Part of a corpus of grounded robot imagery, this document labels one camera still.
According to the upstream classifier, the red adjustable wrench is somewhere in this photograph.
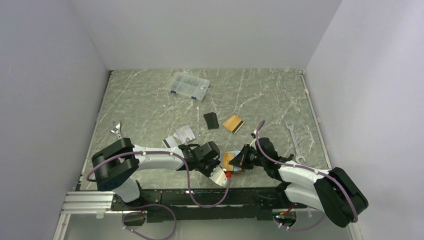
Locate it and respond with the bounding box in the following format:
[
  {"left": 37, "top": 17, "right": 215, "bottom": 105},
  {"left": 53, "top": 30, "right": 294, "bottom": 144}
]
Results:
[{"left": 109, "top": 120, "right": 123, "bottom": 140}]

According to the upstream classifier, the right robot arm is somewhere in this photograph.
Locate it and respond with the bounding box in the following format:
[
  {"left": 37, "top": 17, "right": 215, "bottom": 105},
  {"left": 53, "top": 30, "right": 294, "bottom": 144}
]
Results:
[{"left": 228, "top": 137, "right": 369, "bottom": 228}]

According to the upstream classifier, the silver open-end wrench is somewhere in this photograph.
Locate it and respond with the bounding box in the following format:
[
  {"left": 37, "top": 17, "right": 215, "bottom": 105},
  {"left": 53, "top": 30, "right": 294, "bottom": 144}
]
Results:
[{"left": 285, "top": 122, "right": 306, "bottom": 164}]

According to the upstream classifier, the brown leather card holder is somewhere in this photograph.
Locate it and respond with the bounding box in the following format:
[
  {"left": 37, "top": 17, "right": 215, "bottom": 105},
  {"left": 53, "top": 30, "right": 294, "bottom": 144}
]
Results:
[{"left": 219, "top": 149, "right": 246, "bottom": 174}]

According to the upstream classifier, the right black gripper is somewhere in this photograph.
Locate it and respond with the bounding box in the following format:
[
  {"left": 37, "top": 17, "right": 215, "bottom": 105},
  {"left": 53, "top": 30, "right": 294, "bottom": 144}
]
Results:
[{"left": 229, "top": 144, "right": 267, "bottom": 170}]

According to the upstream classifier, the clear plastic screw box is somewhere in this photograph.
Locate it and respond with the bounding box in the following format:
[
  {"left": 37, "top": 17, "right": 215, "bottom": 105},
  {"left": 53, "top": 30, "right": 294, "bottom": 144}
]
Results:
[{"left": 167, "top": 72, "right": 210, "bottom": 102}]

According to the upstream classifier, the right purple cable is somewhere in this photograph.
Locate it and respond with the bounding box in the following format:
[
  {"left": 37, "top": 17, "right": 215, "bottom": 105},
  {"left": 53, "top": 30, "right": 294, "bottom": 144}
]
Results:
[{"left": 254, "top": 119, "right": 359, "bottom": 232}]

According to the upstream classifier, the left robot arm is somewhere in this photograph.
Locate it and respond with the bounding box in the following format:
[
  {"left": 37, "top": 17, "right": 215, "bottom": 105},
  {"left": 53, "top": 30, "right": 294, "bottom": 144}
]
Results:
[{"left": 86, "top": 137, "right": 228, "bottom": 210}]

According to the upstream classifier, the single orange credit card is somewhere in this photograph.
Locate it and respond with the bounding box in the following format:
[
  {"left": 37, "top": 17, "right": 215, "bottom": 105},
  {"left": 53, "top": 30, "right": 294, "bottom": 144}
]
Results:
[{"left": 220, "top": 150, "right": 241, "bottom": 172}]

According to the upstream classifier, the black credit card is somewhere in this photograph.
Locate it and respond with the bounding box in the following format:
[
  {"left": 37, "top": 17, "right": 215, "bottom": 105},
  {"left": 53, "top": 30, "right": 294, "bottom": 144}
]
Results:
[{"left": 203, "top": 112, "right": 219, "bottom": 130}]

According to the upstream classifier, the silver credit card stack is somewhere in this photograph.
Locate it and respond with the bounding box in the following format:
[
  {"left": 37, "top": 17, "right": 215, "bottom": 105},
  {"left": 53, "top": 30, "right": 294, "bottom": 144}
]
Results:
[{"left": 173, "top": 125, "right": 196, "bottom": 144}]

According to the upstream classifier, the aluminium frame rail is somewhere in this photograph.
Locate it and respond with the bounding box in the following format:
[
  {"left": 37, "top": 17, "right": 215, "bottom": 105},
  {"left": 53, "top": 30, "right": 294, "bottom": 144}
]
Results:
[{"left": 53, "top": 191, "right": 114, "bottom": 240}]

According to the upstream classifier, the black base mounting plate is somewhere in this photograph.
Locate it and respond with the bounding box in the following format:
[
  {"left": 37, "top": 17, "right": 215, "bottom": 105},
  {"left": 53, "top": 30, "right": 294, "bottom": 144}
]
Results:
[{"left": 131, "top": 187, "right": 306, "bottom": 223}]

